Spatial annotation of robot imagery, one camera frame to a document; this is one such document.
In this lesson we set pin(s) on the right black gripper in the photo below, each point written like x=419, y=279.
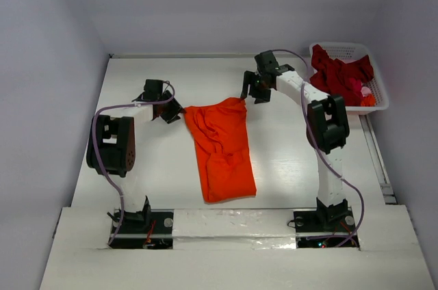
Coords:
x=256, y=81

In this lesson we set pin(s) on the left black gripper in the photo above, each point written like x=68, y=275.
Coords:
x=174, y=113

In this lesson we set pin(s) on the orange t shirt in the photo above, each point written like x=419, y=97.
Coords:
x=222, y=150

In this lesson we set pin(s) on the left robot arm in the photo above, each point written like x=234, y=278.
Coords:
x=112, y=142

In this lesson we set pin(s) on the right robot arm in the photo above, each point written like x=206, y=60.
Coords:
x=327, y=129

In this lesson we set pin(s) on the dark red t shirt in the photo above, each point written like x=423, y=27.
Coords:
x=332, y=75

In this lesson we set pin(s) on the white plastic basket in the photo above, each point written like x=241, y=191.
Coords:
x=350, y=52

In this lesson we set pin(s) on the pink cloth in basket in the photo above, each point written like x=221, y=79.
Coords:
x=359, y=89

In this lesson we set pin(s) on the small orange cloth in basket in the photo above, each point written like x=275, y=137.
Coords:
x=368, y=101

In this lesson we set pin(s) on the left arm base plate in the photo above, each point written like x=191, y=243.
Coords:
x=156, y=236

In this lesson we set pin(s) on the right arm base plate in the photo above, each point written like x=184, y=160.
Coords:
x=310, y=232

